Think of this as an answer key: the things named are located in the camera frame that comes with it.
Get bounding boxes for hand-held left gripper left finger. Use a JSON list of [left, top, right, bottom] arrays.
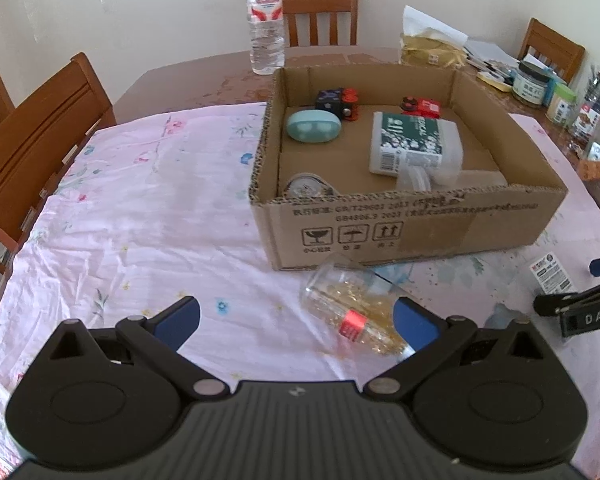
[[42, 296, 228, 402]]

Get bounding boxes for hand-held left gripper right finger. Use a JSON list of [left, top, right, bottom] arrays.
[[362, 297, 557, 402]]

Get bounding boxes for white battery pack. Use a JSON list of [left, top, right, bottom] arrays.
[[530, 252, 576, 295]]

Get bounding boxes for cardboard box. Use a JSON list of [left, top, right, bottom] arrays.
[[249, 62, 569, 272]]

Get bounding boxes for clear correction tape dispenser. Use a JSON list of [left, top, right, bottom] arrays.
[[286, 172, 339, 199]]

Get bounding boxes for green white cotton swab box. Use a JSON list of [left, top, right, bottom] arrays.
[[369, 111, 464, 177]]

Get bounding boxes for red toy car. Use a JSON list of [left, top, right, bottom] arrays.
[[399, 95, 442, 120]]

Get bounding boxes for light blue round case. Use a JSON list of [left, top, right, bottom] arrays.
[[286, 110, 343, 142]]

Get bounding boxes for black cube toy red buttons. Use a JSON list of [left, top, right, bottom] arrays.
[[315, 88, 359, 122]]

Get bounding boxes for pink floral tablecloth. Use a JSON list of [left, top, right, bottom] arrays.
[[0, 101, 600, 473]]

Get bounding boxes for pen holder with pens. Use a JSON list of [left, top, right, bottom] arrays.
[[570, 65, 600, 136]]

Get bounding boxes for small jar green lid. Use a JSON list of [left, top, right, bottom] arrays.
[[547, 82, 577, 126]]

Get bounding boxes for glass jar dark lid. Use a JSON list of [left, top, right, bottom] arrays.
[[511, 61, 552, 108]]

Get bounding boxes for yellow sticky notes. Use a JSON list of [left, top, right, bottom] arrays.
[[477, 71, 513, 92]]

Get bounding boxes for wooden chair back right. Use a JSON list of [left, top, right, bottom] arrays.
[[519, 17, 586, 83]]

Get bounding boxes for wooden chair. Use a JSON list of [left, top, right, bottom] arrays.
[[278, 0, 359, 48], [0, 52, 117, 273], [519, 17, 586, 83]]

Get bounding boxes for stack of papers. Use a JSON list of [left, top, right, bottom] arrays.
[[462, 37, 517, 68]]

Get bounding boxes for clear water bottle red label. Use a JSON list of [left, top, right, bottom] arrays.
[[246, 0, 286, 76]]

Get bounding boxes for white paper sheet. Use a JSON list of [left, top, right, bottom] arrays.
[[402, 5, 468, 43]]

